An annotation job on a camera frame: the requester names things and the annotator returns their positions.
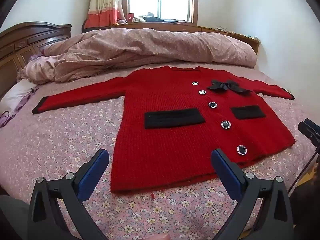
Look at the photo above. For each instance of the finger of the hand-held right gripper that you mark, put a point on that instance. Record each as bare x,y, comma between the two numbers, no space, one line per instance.
308,130

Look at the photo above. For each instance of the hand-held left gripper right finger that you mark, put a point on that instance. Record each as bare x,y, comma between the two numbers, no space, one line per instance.
225,175

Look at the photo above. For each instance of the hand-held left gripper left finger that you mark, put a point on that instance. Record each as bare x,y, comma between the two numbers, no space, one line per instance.
93,175

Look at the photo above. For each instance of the red knitted cardigan sweater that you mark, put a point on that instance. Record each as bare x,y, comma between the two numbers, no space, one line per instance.
162,142

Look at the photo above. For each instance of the pile of clothes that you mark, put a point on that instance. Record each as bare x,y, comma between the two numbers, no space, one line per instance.
147,18

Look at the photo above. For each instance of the pink floral bed sheet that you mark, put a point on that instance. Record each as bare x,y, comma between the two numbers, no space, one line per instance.
62,142

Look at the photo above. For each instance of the person's grey trouser leg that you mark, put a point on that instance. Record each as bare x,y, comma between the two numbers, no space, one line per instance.
12,217

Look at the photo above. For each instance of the white purple pillow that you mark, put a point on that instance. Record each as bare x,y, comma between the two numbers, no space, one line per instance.
15,97

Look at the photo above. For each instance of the pink floral quilt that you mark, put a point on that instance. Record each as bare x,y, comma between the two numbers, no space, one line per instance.
150,45

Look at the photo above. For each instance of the brown wooden headboard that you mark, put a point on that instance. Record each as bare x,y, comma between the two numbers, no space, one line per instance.
15,45

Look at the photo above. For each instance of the small red box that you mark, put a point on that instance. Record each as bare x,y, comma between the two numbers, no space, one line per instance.
131,17

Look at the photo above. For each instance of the cream and coral curtain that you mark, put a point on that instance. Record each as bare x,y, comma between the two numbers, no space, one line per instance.
105,2

